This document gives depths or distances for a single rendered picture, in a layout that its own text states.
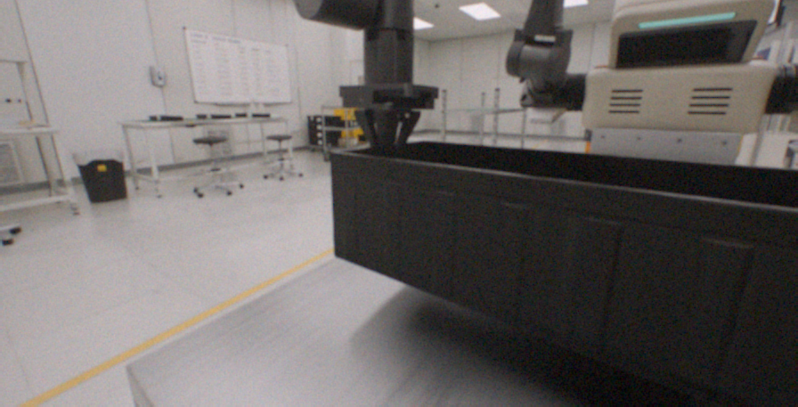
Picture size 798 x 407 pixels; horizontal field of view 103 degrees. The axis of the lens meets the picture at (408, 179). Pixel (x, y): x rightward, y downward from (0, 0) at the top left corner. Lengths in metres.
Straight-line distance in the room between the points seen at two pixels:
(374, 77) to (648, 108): 0.57
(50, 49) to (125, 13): 0.94
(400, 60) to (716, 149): 0.59
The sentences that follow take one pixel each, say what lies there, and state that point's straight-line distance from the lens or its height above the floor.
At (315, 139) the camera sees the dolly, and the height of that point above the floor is 0.28.
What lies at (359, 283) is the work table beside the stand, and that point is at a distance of 0.39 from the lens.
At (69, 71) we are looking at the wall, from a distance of 5.73.
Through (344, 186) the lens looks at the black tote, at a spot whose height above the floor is 0.92.
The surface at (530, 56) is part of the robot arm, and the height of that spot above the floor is 1.09.
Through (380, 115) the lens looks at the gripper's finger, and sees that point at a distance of 0.34.
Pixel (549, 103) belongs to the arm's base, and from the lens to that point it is 0.80.
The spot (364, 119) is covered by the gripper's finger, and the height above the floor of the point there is 0.98.
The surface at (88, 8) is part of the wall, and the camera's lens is 5.89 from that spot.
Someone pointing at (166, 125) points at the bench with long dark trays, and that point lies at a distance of 4.29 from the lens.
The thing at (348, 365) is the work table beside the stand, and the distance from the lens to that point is 0.29.
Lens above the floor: 1.00
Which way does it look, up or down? 14 degrees down
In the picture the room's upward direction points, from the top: straight up
